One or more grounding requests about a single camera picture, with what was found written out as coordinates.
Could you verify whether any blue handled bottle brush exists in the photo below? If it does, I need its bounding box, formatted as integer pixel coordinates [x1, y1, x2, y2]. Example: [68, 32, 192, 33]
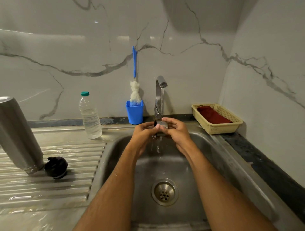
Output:
[129, 46, 142, 107]

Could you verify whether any person's right hand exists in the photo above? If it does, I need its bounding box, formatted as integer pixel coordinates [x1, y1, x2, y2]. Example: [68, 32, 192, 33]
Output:
[159, 117, 196, 157]

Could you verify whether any blue plastic holder cup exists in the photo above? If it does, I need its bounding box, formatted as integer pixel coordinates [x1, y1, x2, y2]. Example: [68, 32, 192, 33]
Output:
[126, 100, 144, 125]

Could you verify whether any person's left hand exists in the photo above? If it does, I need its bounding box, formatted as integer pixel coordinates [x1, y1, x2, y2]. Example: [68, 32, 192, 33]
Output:
[129, 121, 160, 155]

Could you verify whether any stainless steel flask bottle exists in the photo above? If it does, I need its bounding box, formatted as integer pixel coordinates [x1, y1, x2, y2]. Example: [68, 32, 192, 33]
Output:
[0, 96, 45, 175]

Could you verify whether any person's right forearm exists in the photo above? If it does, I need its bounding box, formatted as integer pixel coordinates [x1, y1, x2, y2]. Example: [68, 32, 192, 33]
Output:
[185, 147, 278, 231]

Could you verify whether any clear plastic water bottle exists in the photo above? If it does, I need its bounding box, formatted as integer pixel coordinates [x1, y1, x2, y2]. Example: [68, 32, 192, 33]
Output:
[79, 91, 102, 139]

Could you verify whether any dark red cloth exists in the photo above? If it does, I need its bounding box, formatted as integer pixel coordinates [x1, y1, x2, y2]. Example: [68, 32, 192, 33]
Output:
[197, 106, 233, 125]

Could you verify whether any person's left forearm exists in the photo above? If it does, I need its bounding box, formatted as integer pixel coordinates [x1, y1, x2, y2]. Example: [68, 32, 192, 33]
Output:
[73, 145, 141, 231]

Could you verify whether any round metal drain strainer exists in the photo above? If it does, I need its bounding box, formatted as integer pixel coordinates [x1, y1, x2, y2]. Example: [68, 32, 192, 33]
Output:
[151, 178, 179, 207]

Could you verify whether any black flask lid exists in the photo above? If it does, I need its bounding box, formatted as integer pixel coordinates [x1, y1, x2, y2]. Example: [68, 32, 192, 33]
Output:
[44, 156, 69, 180]

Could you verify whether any yellow plastic basket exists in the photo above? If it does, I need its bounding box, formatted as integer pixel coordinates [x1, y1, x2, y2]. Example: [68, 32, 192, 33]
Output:
[191, 103, 244, 135]

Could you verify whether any stainless steel sink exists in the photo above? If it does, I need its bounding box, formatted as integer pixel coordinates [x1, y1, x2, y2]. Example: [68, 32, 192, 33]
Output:
[0, 121, 305, 231]

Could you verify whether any chrome sink faucet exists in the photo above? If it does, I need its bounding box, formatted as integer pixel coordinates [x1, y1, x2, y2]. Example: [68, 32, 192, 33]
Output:
[153, 75, 169, 137]

